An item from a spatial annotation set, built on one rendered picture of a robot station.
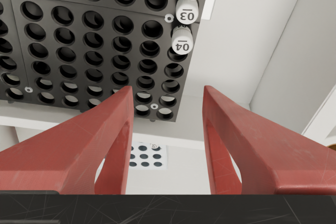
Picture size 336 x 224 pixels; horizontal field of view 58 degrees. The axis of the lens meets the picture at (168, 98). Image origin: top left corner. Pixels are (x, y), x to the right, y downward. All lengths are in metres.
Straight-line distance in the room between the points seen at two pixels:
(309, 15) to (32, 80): 0.20
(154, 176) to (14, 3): 0.42
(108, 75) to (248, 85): 0.15
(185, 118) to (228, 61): 0.07
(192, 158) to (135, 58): 0.33
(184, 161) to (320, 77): 0.35
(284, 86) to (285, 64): 0.02
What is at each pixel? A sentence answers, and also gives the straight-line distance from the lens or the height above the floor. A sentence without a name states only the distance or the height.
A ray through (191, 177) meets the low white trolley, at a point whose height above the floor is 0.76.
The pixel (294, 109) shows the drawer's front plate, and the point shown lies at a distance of 0.23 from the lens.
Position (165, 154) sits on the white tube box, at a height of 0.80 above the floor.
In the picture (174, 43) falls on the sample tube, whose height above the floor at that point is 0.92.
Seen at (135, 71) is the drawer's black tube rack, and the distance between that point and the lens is 0.21.
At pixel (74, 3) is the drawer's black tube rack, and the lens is 0.19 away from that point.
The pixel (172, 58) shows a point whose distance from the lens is 0.20.
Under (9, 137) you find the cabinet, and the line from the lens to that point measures 0.57.
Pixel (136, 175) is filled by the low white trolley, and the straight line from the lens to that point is 0.56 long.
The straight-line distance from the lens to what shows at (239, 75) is 0.29.
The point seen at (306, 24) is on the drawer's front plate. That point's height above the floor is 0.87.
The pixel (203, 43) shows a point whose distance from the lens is 0.27.
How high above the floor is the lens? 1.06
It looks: 48 degrees down
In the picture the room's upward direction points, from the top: 177 degrees counter-clockwise
